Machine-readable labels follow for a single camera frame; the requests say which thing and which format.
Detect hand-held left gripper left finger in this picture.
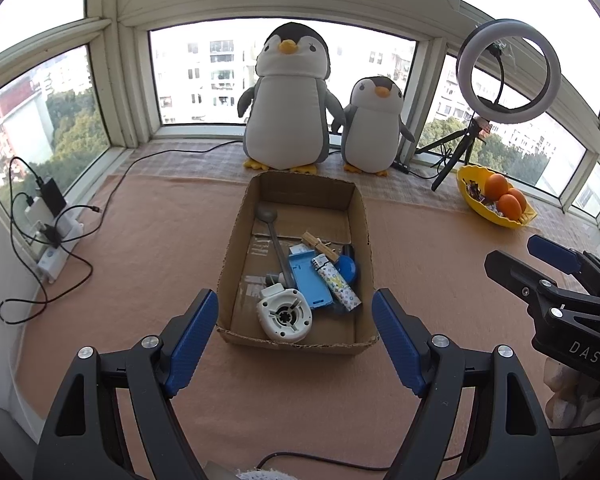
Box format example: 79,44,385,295
32,288,220,480

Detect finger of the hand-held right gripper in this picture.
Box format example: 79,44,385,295
526,234,600,303
484,250,600,326

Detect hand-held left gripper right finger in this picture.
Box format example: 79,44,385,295
371,288,561,480

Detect patterned white lighter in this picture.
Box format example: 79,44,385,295
311,255,362,312

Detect blue round disc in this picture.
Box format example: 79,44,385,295
336,254,359,283

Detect white round plug-in device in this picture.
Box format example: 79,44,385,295
256,283,313,345

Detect blue plastic case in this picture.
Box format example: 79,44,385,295
287,251,335,309

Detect wooden clothespin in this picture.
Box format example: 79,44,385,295
300,231,341,263

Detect grey spoon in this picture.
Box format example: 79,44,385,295
256,203,296,286

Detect cardboard box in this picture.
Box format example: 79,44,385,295
215,170,381,356

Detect person's right hand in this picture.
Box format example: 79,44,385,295
544,355,600,428

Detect wrapped candies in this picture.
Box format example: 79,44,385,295
467,180,511,218

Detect peach blanket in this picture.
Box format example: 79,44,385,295
10,172,600,480

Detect yellow fruit bowl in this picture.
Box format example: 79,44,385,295
456,164,538,230

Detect black tripod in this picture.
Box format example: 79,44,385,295
415,115,493,192

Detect white knit cloth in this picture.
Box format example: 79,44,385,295
235,467,291,480

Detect white power strip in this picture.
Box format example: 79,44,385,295
30,212,85,283

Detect plaid cloth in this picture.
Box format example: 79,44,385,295
112,140,600,233

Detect black power bank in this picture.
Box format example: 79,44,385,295
35,177,67,217

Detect white power bank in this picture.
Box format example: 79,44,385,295
24,199,56,226

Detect small penguin plush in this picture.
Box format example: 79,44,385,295
330,76,416,177

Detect large penguin plush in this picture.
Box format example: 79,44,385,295
236,22,346,175

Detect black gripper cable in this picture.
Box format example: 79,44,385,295
255,452,462,472
550,417,600,435

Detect looping black cable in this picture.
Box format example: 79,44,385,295
0,245,93,323

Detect black USB cable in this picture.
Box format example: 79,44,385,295
55,204,102,231

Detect long black cable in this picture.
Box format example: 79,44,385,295
60,139,246,251

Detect white ring light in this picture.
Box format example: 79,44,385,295
456,19,562,123

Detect thin black cable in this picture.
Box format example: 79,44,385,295
9,156,43,241

